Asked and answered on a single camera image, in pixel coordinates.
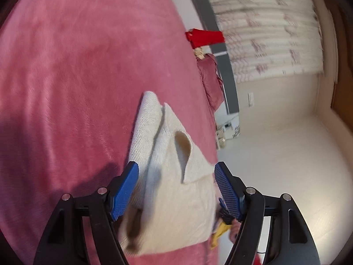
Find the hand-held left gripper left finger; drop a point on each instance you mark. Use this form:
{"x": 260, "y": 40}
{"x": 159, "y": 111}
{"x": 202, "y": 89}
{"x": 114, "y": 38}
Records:
{"x": 124, "y": 190}

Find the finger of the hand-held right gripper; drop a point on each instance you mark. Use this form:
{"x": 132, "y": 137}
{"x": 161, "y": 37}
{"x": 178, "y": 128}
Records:
{"x": 226, "y": 216}

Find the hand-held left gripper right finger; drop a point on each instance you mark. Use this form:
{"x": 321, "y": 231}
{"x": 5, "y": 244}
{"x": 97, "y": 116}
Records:
{"x": 227, "y": 190}

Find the yellow garment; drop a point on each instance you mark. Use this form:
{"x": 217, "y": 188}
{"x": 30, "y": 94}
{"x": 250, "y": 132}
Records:
{"x": 219, "y": 233}

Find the cream knit sweater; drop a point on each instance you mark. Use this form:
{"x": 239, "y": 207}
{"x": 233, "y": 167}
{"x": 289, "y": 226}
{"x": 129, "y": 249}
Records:
{"x": 176, "y": 198}

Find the clutter on floor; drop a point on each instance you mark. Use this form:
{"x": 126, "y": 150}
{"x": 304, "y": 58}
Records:
{"x": 227, "y": 134}

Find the pink bed blanket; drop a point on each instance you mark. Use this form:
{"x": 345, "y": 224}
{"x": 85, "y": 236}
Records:
{"x": 82, "y": 74}

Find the grey headboard panel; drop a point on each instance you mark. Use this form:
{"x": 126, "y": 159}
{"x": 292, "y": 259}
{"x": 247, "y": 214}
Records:
{"x": 220, "y": 60}

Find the small plush toy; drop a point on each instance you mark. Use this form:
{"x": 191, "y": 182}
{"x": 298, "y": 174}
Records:
{"x": 199, "y": 53}

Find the red cloth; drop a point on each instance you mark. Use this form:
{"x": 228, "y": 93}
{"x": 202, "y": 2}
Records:
{"x": 205, "y": 37}

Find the wooden door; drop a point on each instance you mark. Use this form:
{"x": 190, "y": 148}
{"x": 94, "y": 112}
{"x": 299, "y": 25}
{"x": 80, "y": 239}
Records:
{"x": 342, "y": 74}

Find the white patterned curtain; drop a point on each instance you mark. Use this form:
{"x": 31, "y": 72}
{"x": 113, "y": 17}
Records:
{"x": 264, "y": 27}

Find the white wall socket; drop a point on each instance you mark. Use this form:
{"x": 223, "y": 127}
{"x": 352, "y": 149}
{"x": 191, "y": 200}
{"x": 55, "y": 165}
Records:
{"x": 251, "y": 100}

